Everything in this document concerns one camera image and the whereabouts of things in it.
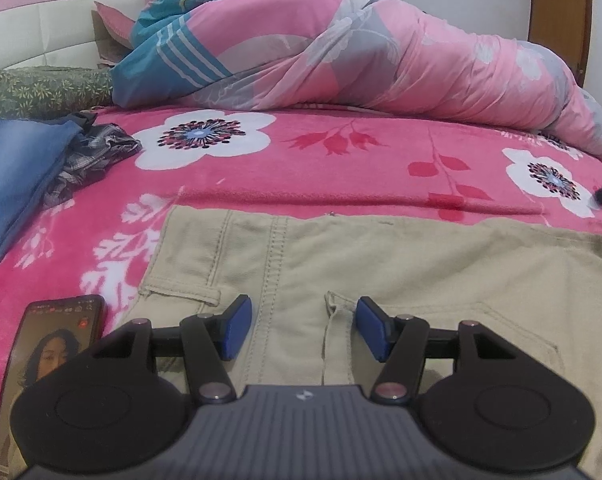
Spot pink white headboard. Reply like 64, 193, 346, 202
0, 0, 150, 68

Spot black smartphone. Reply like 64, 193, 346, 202
0, 295, 106, 479

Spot grey patterned garment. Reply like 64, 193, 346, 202
43, 112, 141, 209

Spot pink floral bed blanket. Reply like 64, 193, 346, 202
0, 106, 602, 393

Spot pink grey floral quilt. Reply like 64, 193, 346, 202
188, 0, 602, 160

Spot blue denim garment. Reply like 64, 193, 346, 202
0, 119, 82, 262

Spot brown wooden door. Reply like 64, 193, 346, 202
529, 0, 593, 87

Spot green floral pillow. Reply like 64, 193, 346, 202
0, 66, 112, 120

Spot teal striped duvet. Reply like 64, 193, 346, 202
111, 0, 239, 108

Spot beige khaki trousers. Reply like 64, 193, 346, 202
128, 206, 602, 479

